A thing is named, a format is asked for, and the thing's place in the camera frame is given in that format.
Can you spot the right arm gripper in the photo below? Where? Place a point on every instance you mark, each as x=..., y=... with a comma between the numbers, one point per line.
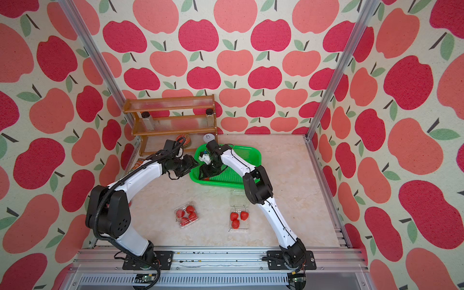
x=206, y=172

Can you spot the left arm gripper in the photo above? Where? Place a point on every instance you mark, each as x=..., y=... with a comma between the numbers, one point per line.
x=191, y=164

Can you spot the green plastic basket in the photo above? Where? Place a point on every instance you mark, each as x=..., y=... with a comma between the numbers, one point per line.
x=230, y=177

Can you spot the strawberry basket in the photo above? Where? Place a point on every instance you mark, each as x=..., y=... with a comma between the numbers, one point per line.
x=236, y=224
x=233, y=216
x=190, y=209

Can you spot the clear clamshell container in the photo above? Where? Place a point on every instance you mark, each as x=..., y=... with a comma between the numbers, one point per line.
x=183, y=207
x=239, y=202

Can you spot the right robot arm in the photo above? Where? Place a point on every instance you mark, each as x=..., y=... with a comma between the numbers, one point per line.
x=259, y=191

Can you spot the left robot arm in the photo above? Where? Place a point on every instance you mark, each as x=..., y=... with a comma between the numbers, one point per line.
x=109, y=215

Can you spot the red gold round tin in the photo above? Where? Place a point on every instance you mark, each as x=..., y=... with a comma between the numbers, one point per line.
x=185, y=139

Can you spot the wooden shelf rack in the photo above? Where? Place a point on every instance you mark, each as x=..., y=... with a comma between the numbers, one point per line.
x=172, y=116

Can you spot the spice jar on shelf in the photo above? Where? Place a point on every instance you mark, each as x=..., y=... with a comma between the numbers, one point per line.
x=210, y=117

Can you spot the soup mix packet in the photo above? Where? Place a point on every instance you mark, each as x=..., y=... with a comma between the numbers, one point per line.
x=137, y=164

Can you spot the left spice jar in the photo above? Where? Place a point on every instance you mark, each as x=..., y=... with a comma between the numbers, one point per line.
x=148, y=121

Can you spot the left aluminium corner post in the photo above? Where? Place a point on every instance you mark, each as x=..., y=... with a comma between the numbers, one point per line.
x=100, y=101

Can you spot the aluminium corner post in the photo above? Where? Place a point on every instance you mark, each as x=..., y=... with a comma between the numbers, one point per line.
x=347, y=55
x=100, y=101

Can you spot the right aluminium corner post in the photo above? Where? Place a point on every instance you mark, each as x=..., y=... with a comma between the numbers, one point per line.
x=347, y=55

